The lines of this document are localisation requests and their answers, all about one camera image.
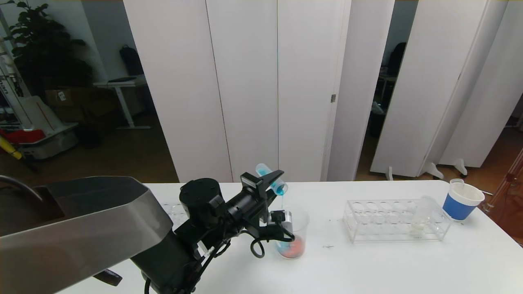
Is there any yellow handled tool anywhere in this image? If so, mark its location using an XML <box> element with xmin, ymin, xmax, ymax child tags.
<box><xmin>0</xmin><ymin>136</ymin><xmax>23</xmax><ymax>160</ymax></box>

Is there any blue white paper cup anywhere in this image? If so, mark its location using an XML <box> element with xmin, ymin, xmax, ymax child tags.
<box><xmin>442</xmin><ymin>182</ymin><xmax>485</xmax><ymax>221</ymax></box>

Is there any clear plastic test tube rack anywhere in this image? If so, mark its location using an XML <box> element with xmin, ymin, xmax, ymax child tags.
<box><xmin>163</xmin><ymin>202</ymin><xmax>189</xmax><ymax>223</ymax></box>
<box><xmin>342</xmin><ymin>199</ymin><xmax>452</xmax><ymax>243</ymax></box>

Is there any black left camera cable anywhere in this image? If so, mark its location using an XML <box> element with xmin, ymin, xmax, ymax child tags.
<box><xmin>250</xmin><ymin>223</ymin><xmax>295</xmax><ymax>258</ymax></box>

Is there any black backpack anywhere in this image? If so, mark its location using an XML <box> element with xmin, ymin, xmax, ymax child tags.
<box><xmin>119</xmin><ymin>45</ymin><xmax>145</xmax><ymax>76</ymax></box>

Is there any test tube with blue liquid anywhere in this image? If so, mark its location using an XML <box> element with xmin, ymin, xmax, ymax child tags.
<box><xmin>256</xmin><ymin>163</ymin><xmax>288</xmax><ymax>196</ymax></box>

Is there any test tube with pale liquid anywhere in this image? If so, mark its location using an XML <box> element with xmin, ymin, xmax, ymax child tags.
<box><xmin>411</xmin><ymin>196</ymin><xmax>436</xmax><ymax>238</ymax></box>

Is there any white folding partition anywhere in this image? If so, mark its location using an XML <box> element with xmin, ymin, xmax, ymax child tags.
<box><xmin>123</xmin><ymin>0</ymin><xmax>395</xmax><ymax>183</ymax></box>
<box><xmin>370</xmin><ymin>0</ymin><xmax>523</xmax><ymax>181</ymax></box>

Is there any brown cardboard box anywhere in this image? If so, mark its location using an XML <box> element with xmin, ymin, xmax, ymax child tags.
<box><xmin>44</xmin><ymin>88</ymin><xmax>84</xmax><ymax>110</ymax></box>

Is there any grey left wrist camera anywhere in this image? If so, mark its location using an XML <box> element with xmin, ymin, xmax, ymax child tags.
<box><xmin>270</xmin><ymin>210</ymin><xmax>294</xmax><ymax>234</ymax></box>

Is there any red box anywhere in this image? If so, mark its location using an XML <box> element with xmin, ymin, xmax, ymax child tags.
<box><xmin>0</xmin><ymin>129</ymin><xmax>45</xmax><ymax>146</ymax></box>

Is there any white machine base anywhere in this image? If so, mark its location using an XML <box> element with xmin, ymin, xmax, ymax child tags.
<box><xmin>0</xmin><ymin>37</ymin><xmax>79</xmax><ymax>160</ymax></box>

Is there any white standing desk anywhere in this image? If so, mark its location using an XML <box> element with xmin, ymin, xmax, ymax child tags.
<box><xmin>93</xmin><ymin>76</ymin><xmax>151</xmax><ymax>130</ymax></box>

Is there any dark green potted plant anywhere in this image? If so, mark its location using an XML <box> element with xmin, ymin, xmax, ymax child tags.
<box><xmin>2</xmin><ymin>0</ymin><xmax>94</xmax><ymax>98</ymax></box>

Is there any black office chair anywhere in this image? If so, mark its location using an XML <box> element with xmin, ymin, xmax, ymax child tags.
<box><xmin>386</xmin><ymin>42</ymin><xmax>407</xmax><ymax>76</ymax></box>

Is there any clear glass beaker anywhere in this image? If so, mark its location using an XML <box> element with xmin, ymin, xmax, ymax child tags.
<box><xmin>275</xmin><ymin>205</ymin><xmax>310</xmax><ymax>260</ymax></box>

